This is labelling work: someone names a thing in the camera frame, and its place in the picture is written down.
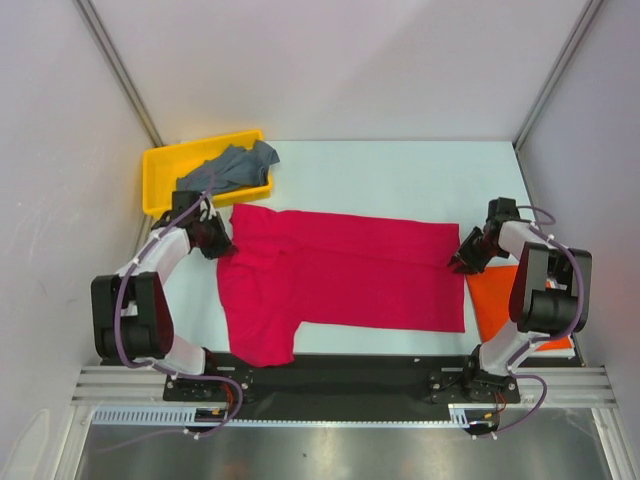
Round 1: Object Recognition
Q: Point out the pink t-shirt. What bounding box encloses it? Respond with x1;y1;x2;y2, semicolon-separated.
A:
217;204;465;367

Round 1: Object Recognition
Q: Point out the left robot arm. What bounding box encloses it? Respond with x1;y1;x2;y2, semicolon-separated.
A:
90;190;236;400

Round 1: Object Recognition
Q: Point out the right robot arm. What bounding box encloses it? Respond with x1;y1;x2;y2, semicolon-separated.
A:
448;197;592;403

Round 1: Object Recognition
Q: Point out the folded orange t-shirt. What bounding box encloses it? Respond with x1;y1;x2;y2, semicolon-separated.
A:
465;264;574;353

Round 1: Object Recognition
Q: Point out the grey t-shirt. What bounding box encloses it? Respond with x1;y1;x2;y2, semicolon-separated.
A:
176;140;280;195

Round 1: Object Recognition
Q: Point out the yellow plastic bin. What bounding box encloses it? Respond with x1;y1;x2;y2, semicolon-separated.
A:
142;130;264;220

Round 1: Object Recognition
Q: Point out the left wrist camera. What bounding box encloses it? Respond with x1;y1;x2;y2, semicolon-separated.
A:
171;190;217;223

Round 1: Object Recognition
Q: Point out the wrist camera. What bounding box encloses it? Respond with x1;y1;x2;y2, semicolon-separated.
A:
486;197;520;222
171;190;217;223

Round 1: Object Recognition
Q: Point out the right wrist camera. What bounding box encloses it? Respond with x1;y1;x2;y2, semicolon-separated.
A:
486;197;520;222

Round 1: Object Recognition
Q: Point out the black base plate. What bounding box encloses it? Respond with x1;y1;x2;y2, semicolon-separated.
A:
163;353;520;423

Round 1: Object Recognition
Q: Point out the grey slotted cable duct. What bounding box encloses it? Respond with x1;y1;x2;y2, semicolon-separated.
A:
93;406;469;429

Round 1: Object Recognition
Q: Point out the aluminium frame rail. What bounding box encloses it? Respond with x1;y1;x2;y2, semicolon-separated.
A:
72;366;617;409

